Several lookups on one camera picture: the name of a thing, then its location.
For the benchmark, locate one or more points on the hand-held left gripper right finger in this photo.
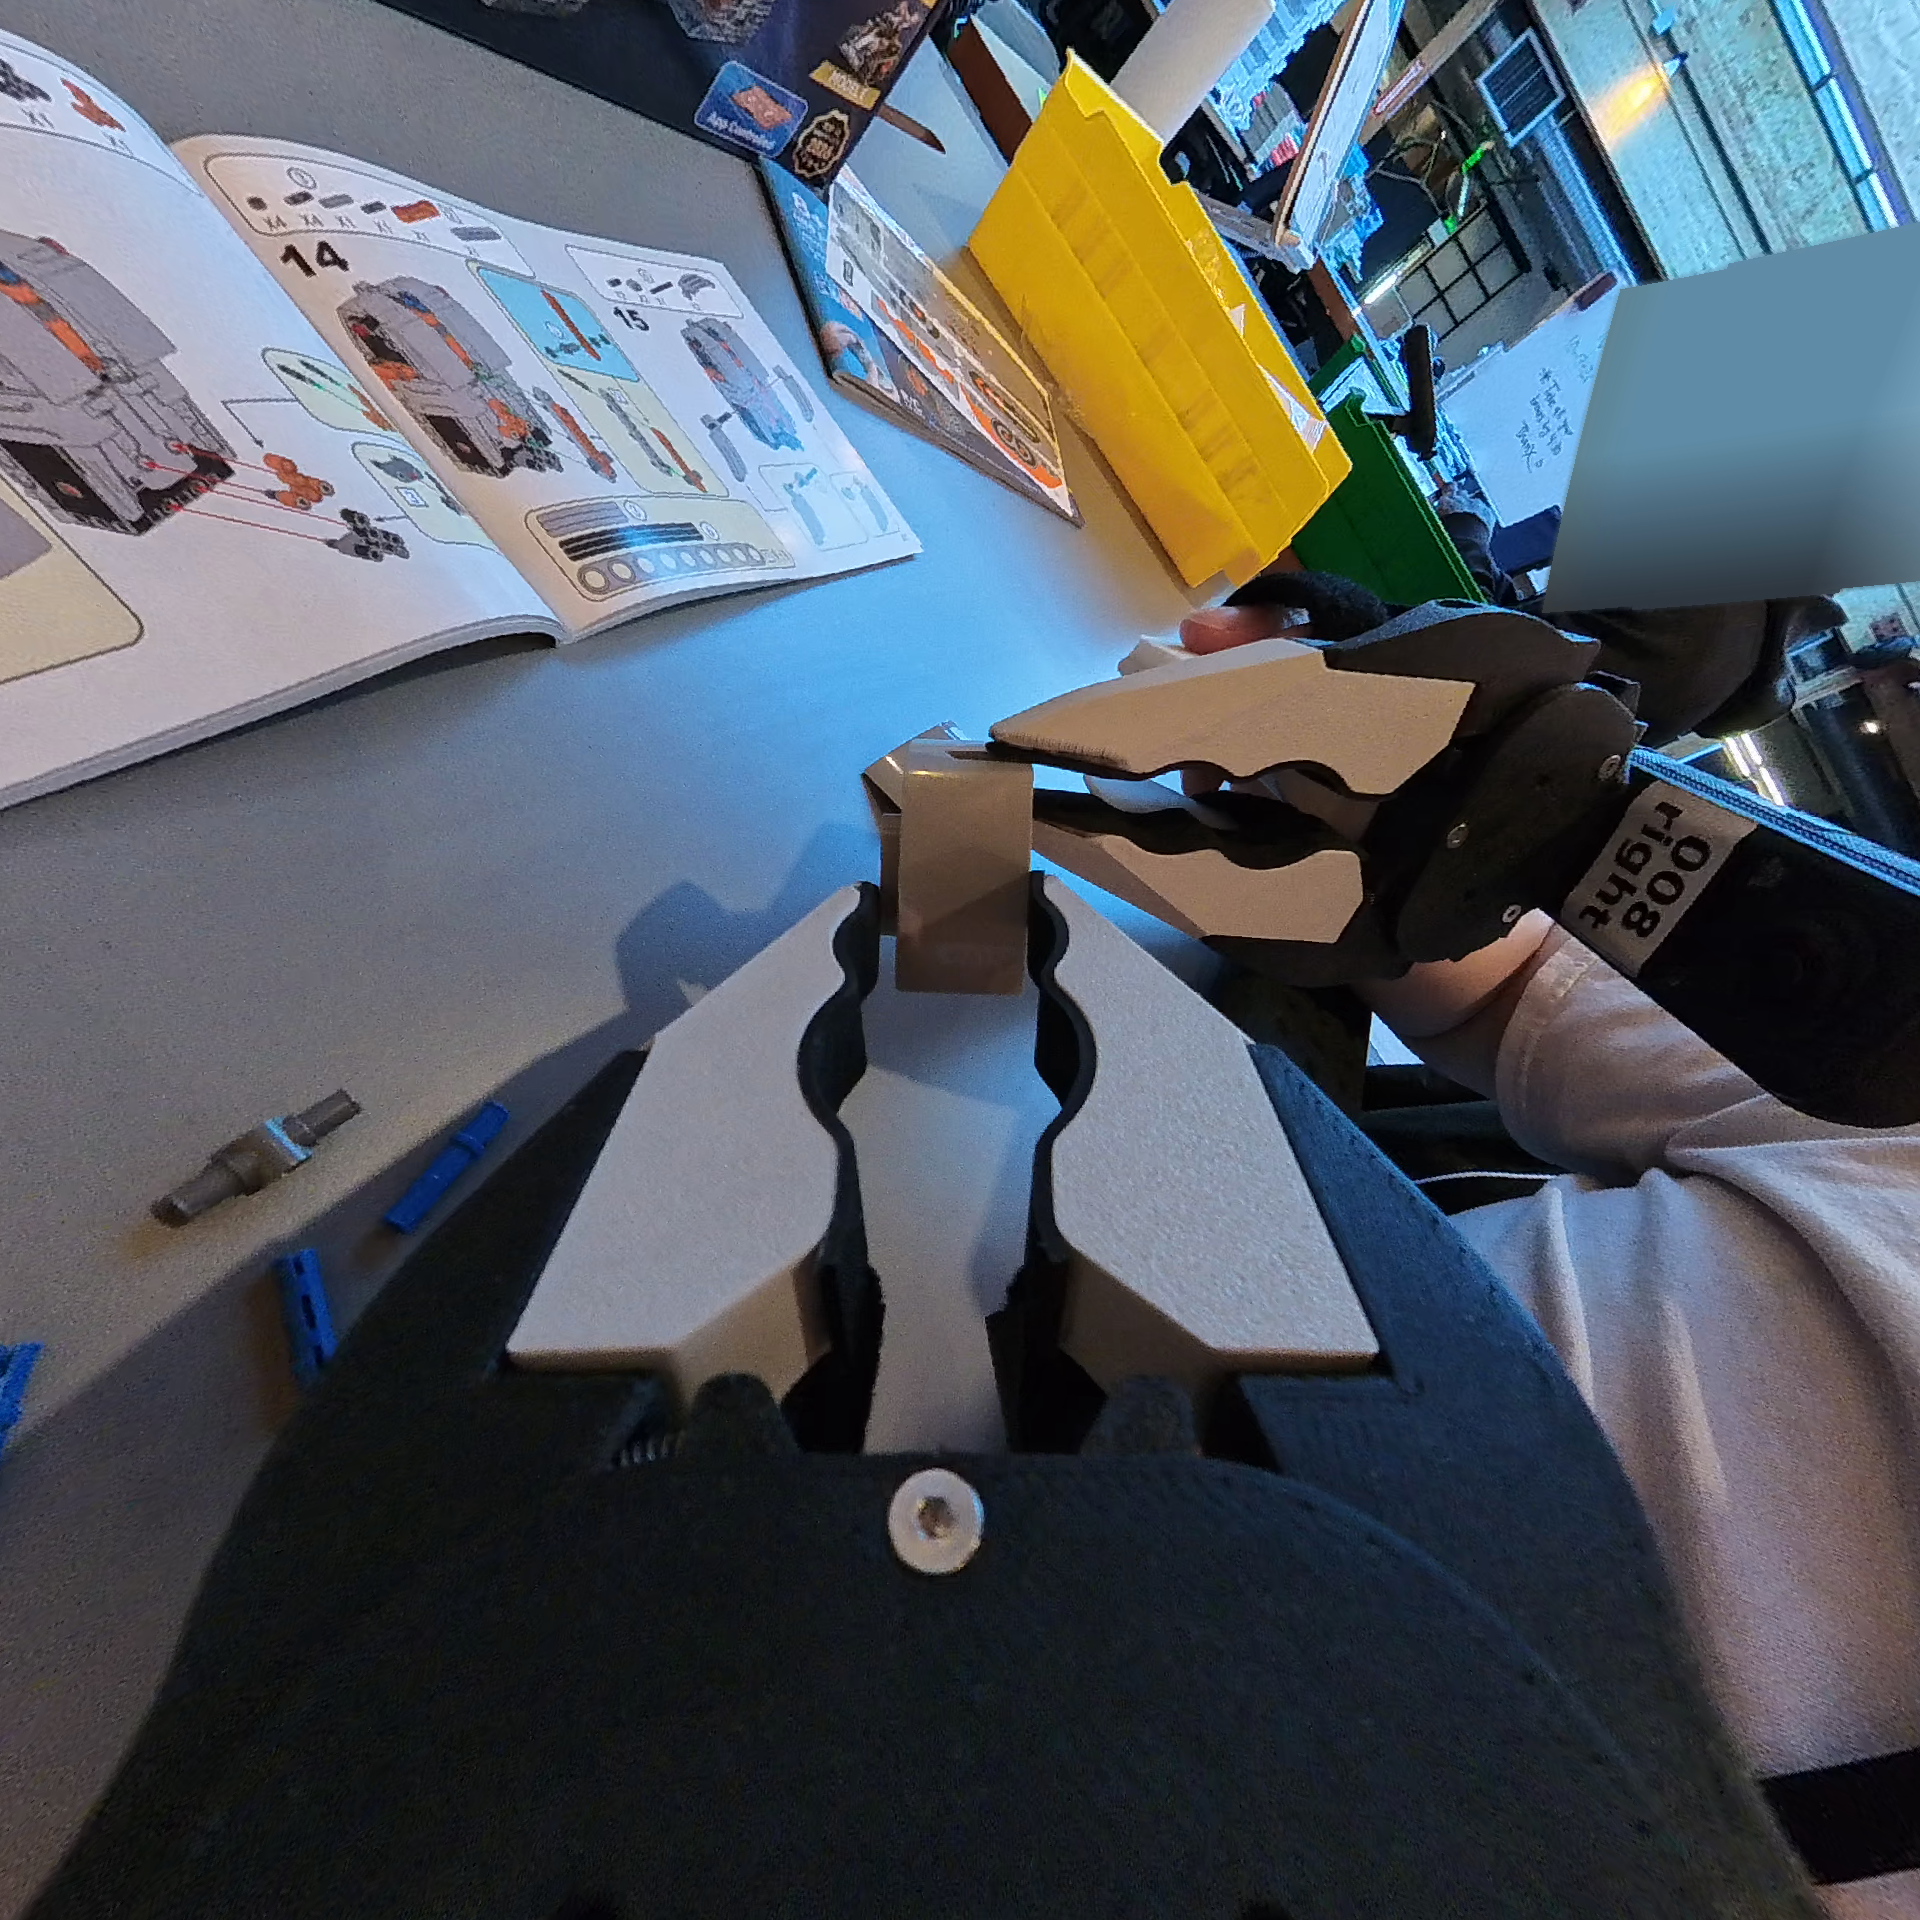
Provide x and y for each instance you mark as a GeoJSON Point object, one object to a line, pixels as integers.
{"type": "Point", "coordinates": [1217, 1198]}

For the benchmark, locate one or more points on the black dimpled pad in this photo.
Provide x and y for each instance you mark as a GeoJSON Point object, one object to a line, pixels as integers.
{"type": "Point", "coordinates": [1296, 1035]}

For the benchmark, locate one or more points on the person's light shirt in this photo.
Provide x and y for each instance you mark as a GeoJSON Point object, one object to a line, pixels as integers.
{"type": "Point", "coordinates": [1724, 1348]}

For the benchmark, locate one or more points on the person's right forearm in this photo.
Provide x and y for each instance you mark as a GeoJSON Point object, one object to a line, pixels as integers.
{"type": "Point", "coordinates": [1464, 974]}

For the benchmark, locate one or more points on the white sticker sheet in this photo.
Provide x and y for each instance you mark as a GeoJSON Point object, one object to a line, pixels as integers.
{"type": "Point", "coordinates": [961, 361]}

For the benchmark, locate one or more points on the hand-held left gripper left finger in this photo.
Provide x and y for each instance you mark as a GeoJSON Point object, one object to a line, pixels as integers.
{"type": "Point", "coordinates": [673, 1198]}

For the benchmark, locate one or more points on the small grey axle pin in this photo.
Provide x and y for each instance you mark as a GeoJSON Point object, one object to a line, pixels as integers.
{"type": "Point", "coordinates": [249, 1164]}

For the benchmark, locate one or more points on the blue toy robot box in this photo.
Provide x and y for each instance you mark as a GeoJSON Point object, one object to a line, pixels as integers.
{"type": "Point", "coordinates": [673, 59]}

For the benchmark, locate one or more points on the white instruction booklet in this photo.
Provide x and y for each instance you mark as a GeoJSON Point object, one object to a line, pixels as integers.
{"type": "Point", "coordinates": [301, 597]}

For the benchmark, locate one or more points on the grey curved panel brick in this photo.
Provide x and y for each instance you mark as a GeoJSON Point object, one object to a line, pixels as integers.
{"type": "Point", "coordinates": [961, 869]}

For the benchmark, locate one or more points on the white water bottle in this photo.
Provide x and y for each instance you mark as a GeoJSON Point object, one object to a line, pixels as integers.
{"type": "Point", "coordinates": [1192, 59]}

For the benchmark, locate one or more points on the green plastic bin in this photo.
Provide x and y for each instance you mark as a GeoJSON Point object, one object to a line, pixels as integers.
{"type": "Point", "coordinates": [1380, 509]}

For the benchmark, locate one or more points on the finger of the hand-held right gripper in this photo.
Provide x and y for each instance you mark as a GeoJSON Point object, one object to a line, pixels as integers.
{"type": "Point", "coordinates": [1273, 892]}
{"type": "Point", "coordinates": [1273, 712]}

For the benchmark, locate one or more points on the grey desk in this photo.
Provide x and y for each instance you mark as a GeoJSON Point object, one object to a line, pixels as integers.
{"type": "Point", "coordinates": [598, 719]}

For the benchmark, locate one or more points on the white board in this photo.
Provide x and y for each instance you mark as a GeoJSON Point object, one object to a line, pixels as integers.
{"type": "Point", "coordinates": [1523, 429]}

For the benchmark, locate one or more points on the blue instruction leaflet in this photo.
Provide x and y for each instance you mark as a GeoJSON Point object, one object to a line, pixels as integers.
{"type": "Point", "coordinates": [803, 269]}

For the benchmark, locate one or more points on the yellow plastic bin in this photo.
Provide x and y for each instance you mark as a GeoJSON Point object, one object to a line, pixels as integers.
{"type": "Point", "coordinates": [1154, 343]}

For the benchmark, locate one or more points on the person's right hand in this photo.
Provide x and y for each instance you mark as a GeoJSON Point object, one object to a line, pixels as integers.
{"type": "Point", "coordinates": [1223, 630]}

